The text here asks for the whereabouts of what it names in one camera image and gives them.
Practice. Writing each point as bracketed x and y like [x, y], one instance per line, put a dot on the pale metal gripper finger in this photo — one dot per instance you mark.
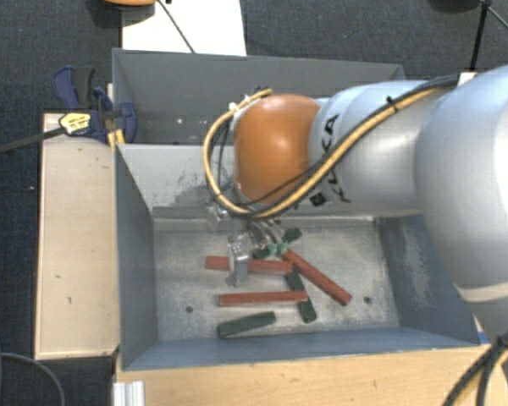
[242, 269]
[235, 249]

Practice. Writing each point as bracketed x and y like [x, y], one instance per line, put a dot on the red-brown flat block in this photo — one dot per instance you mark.
[266, 266]
[262, 299]
[319, 278]

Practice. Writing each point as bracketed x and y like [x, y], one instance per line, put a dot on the grey metal bin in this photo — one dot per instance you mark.
[186, 264]

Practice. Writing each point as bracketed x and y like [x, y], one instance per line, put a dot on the dark green flat block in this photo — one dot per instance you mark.
[245, 324]
[308, 311]

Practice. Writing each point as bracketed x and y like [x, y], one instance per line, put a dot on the pale wood flat board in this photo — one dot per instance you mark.
[78, 243]

